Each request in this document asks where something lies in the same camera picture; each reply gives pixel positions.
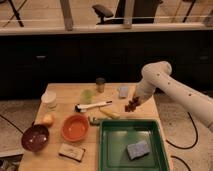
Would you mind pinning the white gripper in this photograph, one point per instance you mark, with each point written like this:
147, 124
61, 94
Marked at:
144, 91

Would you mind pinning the dark grape bunch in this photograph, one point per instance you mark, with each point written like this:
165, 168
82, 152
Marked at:
131, 106

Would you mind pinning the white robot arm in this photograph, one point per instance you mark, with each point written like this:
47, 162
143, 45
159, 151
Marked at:
158, 75

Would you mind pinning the red orange bowl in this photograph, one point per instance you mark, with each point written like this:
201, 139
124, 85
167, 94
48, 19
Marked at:
75, 128

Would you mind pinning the dark maroon bowl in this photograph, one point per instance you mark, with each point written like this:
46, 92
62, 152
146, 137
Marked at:
35, 138

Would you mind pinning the light blue small block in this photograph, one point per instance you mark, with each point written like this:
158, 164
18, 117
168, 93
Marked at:
123, 91

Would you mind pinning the yellow banana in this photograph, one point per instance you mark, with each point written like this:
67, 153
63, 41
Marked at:
110, 114

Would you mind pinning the small spice jar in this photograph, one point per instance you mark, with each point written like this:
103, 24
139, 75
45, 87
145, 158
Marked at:
100, 84

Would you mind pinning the green plastic tray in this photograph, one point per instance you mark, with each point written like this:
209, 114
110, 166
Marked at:
116, 135

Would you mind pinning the green transparent cup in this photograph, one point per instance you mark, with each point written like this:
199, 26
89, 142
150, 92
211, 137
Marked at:
87, 96

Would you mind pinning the blue grey sponge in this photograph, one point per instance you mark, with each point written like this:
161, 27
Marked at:
138, 149

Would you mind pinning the green toy piece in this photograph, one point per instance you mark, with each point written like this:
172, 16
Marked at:
94, 121

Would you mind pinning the black office chair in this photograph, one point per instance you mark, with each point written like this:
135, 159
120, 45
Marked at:
104, 14

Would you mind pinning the brown rectangular block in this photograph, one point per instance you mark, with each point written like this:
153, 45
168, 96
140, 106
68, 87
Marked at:
75, 153

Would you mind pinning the white plastic cup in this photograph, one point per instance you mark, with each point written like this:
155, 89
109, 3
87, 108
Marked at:
49, 99

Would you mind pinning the small yellow apple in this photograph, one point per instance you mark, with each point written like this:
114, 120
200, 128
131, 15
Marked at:
48, 120

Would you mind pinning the dark cabinet row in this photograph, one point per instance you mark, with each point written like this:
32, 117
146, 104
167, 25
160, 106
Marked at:
28, 63

